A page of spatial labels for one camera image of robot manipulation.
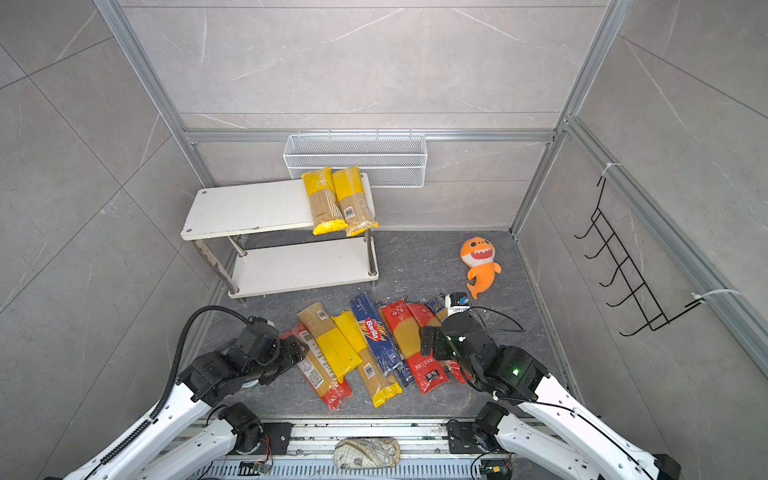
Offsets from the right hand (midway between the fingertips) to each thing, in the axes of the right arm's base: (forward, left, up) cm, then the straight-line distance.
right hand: (435, 328), depth 72 cm
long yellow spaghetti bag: (-9, +14, -17) cm, 24 cm away
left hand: (-1, +34, -6) cm, 35 cm away
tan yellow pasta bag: (+2, +27, -17) cm, 31 cm away
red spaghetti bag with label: (-5, +31, -16) cm, 35 cm away
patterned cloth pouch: (-24, +17, -15) cm, 33 cm away
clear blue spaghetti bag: (+15, -5, -17) cm, 24 cm away
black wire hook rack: (-1, -44, +11) cm, 45 cm away
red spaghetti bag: (+11, 0, -16) cm, 19 cm away
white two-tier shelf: (+50, +64, -20) cm, 84 cm away
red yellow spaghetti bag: (-6, +1, -14) cm, 15 cm away
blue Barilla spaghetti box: (+6, +16, -13) cm, 21 cm away
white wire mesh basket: (+57, +9, +11) cm, 59 cm away
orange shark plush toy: (+33, -20, -11) cm, 40 cm away
